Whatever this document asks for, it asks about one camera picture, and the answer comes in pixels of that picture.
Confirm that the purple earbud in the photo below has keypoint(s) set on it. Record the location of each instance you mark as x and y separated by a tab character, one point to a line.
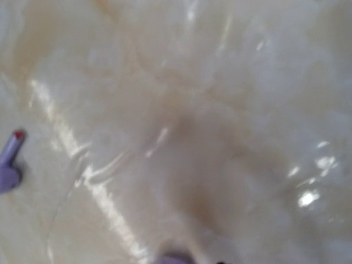
175	256
11	176

